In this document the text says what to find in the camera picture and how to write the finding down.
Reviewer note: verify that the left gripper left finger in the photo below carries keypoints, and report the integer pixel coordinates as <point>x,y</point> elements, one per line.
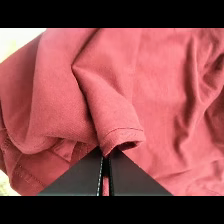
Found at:
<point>80,180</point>

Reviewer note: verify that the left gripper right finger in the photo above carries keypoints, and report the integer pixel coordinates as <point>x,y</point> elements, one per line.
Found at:
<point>133,180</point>

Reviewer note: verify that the red polo shirt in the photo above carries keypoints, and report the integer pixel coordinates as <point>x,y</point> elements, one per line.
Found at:
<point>133,86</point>

